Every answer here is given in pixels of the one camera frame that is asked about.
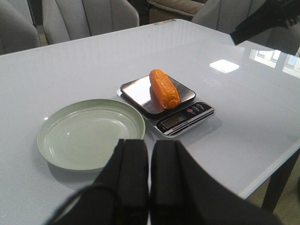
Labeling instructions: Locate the pale green round plate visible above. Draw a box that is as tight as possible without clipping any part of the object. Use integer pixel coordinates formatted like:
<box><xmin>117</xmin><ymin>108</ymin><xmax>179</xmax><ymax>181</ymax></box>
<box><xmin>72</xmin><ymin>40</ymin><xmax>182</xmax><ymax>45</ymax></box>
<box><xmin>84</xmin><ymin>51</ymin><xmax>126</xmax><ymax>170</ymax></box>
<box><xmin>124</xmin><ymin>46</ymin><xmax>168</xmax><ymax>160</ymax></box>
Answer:
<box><xmin>37</xmin><ymin>99</ymin><xmax>146</xmax><ymax>172</ymax></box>

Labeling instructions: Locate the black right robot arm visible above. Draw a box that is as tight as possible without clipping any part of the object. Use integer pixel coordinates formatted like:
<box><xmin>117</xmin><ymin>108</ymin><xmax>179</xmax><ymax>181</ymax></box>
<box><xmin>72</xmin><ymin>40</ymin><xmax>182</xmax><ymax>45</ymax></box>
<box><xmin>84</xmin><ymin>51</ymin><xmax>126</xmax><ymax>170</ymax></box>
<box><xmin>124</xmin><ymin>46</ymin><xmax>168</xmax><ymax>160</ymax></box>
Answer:
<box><xmin>230</xmin><ymin>0</ymin><xmax>300</xmax><ymax>45</ymax></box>

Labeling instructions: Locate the grey upholstered chair left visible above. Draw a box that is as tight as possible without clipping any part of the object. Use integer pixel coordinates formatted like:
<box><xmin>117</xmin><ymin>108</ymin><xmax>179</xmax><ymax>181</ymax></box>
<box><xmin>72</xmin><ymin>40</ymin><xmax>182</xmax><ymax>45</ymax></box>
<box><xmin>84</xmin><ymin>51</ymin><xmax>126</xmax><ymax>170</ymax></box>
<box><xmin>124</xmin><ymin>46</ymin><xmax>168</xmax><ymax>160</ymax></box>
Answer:
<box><xmin>0</xmin><ymin>0</ymin><xmax>41</xmax><ymax>55</ymax></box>

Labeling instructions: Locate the black silver kitchen scale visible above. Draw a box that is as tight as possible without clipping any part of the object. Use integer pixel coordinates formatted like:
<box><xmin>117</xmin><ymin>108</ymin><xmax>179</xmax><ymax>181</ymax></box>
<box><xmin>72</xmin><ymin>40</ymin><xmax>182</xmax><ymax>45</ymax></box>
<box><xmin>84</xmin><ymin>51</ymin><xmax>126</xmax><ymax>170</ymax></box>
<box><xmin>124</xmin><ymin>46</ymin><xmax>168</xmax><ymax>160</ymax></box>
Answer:
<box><xmin>117</xmin><ymin>75</ymin><xmax>215</xmax><ymax>138</ymax></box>

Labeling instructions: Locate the grey chair at table end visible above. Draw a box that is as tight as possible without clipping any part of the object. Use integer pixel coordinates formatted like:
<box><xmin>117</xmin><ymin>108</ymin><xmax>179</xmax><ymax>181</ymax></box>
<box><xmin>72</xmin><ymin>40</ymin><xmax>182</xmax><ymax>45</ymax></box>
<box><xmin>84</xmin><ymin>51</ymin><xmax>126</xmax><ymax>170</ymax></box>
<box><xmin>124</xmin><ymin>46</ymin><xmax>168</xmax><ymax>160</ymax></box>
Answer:
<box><xmin>192</xmin><ymin>0</ymin><xmax>300</xmax><ymax>55</ymax></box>

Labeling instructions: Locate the orange corn cob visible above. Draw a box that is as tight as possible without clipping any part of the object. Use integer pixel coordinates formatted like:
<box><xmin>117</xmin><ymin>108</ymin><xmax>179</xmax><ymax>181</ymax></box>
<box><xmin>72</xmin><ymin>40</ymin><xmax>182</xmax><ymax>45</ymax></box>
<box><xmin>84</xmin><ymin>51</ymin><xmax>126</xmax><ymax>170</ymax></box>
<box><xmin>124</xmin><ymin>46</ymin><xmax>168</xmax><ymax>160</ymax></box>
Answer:
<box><xmin>149</xmin><ymin>69</ymin><xmax>180</xmax><ymax>109</ymax></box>

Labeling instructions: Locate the grey upholstered chair right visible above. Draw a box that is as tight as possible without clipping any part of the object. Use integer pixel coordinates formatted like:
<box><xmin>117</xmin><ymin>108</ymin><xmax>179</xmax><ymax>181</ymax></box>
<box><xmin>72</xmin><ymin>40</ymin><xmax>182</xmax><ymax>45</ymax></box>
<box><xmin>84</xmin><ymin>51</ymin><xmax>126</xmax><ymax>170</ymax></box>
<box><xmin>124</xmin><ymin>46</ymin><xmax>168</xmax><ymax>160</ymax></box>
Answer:
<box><xmin>42</xmin><ymin>0</ymin><xmax>140</xmax><ymax>44</ymax></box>

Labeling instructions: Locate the grey upholstered chair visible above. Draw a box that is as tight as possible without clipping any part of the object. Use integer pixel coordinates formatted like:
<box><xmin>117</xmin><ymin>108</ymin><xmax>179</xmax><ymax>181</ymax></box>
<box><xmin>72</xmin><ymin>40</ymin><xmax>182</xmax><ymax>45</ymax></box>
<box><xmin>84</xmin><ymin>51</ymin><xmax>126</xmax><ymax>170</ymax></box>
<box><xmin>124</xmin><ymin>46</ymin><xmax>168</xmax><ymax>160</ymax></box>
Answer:
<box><xmin>42</xmin><ymin>0</ymin><xmax>140</xmax><ymax>44</ymax></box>
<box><xmin>0</xmin><ymin>0</ymin><xmax>41</xmax><ymax>55</ymax></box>

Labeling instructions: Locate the beige cushion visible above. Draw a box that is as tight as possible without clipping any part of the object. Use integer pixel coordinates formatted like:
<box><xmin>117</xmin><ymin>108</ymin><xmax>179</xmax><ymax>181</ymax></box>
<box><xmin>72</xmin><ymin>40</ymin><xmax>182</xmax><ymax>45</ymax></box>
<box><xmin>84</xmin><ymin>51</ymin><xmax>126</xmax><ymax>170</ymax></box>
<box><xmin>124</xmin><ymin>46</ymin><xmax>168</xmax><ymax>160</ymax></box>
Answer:
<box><xmin>147</xmin><ymin>0</ymin><xmax>207</xmax><ymax>17</ymax></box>

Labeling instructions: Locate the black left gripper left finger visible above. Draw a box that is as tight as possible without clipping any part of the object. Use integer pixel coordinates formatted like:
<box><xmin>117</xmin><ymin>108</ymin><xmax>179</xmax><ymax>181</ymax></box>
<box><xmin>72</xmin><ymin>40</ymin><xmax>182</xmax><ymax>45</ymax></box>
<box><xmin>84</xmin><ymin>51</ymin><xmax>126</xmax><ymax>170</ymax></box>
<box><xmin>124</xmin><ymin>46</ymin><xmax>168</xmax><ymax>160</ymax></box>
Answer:
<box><xmin>50</xmin><ymin>139</ymin><xmax>149</xmax><ymax>225</ymax></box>

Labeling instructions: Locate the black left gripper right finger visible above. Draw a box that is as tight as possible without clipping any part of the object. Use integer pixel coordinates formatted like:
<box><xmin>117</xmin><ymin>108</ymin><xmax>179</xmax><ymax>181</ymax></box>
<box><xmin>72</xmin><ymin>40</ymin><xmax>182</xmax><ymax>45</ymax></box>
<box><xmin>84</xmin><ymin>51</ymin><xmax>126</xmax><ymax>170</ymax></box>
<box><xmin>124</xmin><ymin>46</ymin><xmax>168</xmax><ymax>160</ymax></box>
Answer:
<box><xmin>150</xmin><ymin>140</ymin><xmax>281</xmax><ymax>225</ymax></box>

